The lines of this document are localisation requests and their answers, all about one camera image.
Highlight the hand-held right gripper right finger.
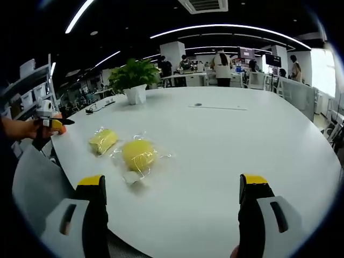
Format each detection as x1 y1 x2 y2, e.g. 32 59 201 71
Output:
238 173 306 258

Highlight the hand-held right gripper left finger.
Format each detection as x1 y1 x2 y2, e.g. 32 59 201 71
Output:
40 174 110 258

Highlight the oblong yellow packaged cake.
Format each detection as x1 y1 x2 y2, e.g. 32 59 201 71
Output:
88 127 119 157

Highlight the round yellow packaged bun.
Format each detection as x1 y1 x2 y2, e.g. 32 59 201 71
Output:
121 139 159 173

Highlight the person's left hand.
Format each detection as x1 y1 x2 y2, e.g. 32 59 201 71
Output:
16 119 59 140

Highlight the person's right hand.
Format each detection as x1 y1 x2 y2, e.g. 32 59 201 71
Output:
231 243 244 258

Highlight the shelf with white bins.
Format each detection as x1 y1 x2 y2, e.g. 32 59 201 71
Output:
0 53 58 122

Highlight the grey chair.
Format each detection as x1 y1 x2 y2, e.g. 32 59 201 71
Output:
11 144 76 244

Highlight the small white packet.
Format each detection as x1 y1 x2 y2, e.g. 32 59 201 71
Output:
123 171 141 185

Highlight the green potted plant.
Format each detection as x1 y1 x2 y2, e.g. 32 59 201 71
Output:
107 57 162 105

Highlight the white mesh chair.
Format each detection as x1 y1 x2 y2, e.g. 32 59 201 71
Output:
279 80 316 122

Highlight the white pillar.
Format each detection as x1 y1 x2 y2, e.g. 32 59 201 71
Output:
159 41 187 87

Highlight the dark monitor screen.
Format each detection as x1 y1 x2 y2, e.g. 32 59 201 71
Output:
264 53 282 67

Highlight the ceiling air vent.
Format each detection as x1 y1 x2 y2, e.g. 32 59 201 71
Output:
177 0 229 15

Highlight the black cable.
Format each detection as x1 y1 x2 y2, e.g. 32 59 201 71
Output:
84 104 109 114

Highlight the table cable slot cover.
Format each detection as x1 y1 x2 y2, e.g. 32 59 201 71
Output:
187 102 248 111

